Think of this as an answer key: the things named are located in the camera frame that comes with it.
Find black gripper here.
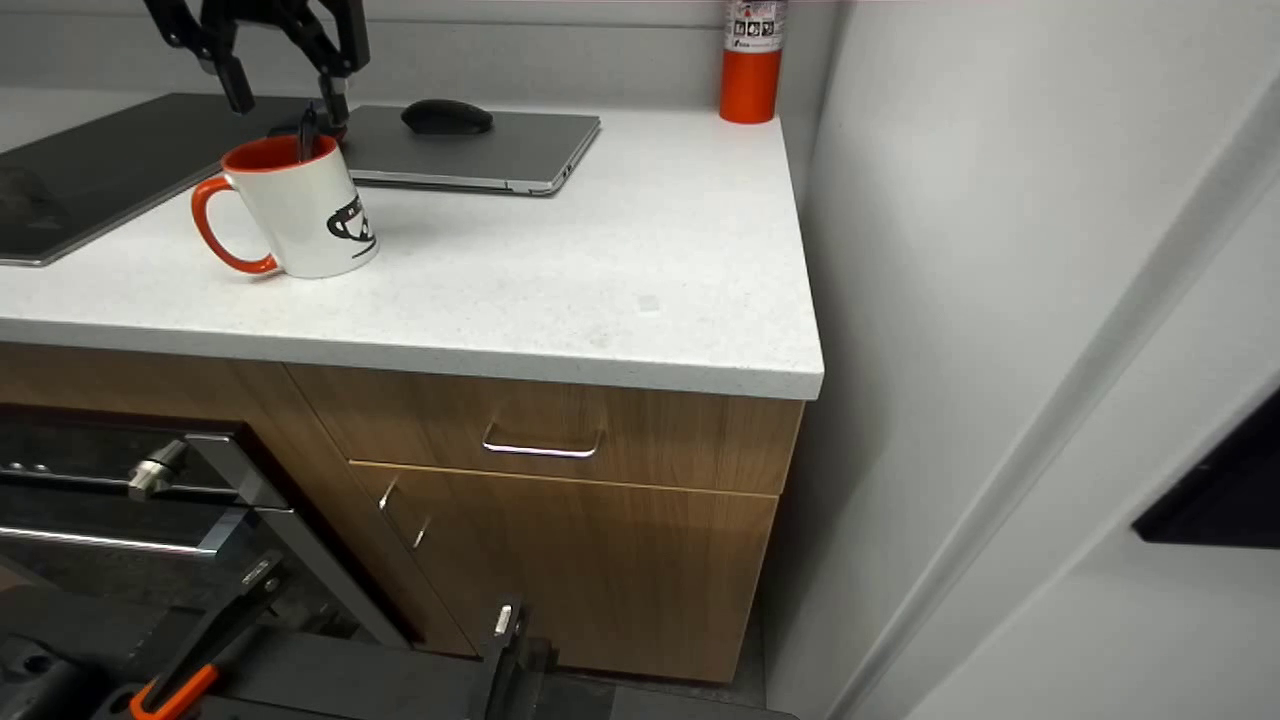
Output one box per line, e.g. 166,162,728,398
140,0,370,138

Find black computer mouse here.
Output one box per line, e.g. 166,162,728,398
398,96,496,142

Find black induction cooktop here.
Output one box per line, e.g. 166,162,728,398
0,88,349,274

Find grey closed laptop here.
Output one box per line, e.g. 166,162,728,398
327,100,605,200

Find wooden drawer front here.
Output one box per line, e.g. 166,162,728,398
283,363,807,499

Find wooden cabinet door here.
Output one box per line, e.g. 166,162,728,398
327,456,784,689

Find black clamp silver screw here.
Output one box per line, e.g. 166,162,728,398
475,599,559,720

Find white mug orange handle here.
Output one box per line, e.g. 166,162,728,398
187,127,378,285

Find silver knob on frame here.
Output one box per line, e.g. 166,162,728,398
124,435,192,503

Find black metal stand frame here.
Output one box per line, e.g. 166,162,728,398
0,430,410,652

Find silver drawer handle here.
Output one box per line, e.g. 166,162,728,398
478,421,605,466

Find silver cabinet door handle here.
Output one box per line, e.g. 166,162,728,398
370,476,434,553

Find orange handled black clamp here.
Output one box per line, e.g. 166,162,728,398
124,556,288,720

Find black wall panel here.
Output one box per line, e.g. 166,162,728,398
1127,385,1280,553

